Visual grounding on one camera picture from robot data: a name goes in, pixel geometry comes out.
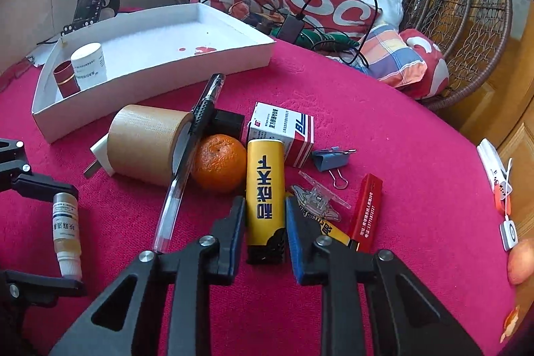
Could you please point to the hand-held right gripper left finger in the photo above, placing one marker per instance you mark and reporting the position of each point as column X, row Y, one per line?
column 233, row 239

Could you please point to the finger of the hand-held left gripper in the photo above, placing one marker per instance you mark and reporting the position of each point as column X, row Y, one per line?
column 37, row 287
column 41, row 185

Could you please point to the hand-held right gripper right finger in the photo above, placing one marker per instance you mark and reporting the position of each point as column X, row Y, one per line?
column 297, row 243

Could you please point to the small yellow lighter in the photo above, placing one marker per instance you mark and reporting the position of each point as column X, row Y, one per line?
column 332, row 234

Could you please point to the small dropper bottle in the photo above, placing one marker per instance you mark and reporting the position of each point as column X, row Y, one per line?
column 64, row 231

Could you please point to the large yellow lighter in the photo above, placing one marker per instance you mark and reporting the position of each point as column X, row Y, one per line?
column 263, row 189

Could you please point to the white charger plug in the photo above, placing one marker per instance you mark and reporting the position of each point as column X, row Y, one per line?
column 100, row 156

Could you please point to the orange tangerine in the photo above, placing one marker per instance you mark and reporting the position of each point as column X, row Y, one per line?
column 219, row 164

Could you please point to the red lighter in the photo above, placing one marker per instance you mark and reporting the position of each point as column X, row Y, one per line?
column 367, row 210

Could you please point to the brown tape roll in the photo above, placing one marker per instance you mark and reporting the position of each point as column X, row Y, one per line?
column 142, row 143

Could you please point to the white red blue medicine box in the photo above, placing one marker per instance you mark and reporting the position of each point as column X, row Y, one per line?
column 279, row 130

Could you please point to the black charger plug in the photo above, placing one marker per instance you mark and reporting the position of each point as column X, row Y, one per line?
column 227, row 124

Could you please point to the black gel pen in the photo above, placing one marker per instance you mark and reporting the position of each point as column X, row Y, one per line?
column 201, row 110

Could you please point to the white cardboard tray box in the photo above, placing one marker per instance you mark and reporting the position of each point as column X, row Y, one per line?
column 167, row 47

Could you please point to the blue binder clip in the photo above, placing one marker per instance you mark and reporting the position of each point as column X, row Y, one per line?
column 324, row 160

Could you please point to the small red jar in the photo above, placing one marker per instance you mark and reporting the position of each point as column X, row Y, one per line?
column 66, row 80

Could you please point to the white plastic jar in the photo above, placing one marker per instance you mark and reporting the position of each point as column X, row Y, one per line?
column 88, row 66

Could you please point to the white paper sheet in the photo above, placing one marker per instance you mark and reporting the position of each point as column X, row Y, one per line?
column 41, row 53

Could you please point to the red tablecloth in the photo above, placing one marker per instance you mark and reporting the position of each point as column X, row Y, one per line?
column 417, row 130

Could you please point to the green cloth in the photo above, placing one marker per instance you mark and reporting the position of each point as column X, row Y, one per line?
column 329, row 41

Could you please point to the orange plastic tool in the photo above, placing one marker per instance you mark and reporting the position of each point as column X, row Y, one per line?
column 502, row 197

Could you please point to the plaid cushion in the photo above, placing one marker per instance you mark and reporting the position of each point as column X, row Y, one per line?
column 392, row 55

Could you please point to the small white device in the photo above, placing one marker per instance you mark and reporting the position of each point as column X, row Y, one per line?
column 509, row 235

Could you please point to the dark power adapter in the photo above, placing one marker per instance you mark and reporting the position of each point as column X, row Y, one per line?
column 290, row 28

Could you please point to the round red white cushion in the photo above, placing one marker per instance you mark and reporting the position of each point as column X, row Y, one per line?
column 434, row 64

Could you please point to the orange peel piece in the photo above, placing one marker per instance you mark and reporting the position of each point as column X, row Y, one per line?
column 510, row 324

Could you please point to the square red white cushion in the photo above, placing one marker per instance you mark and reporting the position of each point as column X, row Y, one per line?
column 333, row 5

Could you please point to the brown wicker hanging chair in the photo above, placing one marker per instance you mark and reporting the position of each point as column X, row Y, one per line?
column 459, row 5

